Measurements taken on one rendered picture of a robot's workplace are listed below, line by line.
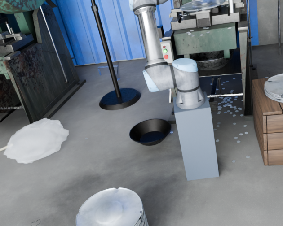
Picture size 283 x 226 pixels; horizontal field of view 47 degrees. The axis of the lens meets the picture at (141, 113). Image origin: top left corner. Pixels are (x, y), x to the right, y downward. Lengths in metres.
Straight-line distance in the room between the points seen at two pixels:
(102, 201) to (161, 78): 0.63
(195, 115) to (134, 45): 2.26
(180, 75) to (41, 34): 1.84
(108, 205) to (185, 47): 1.20
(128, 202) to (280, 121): 0.87
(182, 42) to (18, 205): 1.46
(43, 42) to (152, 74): 1.75
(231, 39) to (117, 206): 1.27
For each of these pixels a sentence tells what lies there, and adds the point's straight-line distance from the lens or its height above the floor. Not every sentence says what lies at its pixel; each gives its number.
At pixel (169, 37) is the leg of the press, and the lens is 2.18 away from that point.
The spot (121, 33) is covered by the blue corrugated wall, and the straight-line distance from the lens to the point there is 3.77.
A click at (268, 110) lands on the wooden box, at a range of 1.77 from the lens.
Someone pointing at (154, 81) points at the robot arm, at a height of 0.63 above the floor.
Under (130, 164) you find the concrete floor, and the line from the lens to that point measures 2.10.
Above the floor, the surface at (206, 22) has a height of 0.68.
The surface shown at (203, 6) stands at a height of 0.79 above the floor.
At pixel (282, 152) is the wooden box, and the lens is 1.91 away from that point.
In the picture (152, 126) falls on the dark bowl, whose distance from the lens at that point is 2.38.
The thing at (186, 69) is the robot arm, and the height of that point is 0.66.
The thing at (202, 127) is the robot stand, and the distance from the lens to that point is 1.69.
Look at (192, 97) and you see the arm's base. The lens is 1.62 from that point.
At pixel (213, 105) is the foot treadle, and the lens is 2.24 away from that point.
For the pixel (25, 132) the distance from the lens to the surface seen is 2.53.
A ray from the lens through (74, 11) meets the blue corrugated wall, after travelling 3.94.
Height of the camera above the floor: 1.25
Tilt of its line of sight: 28 degrees down
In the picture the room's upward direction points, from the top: 14 degrees counter-clockwise
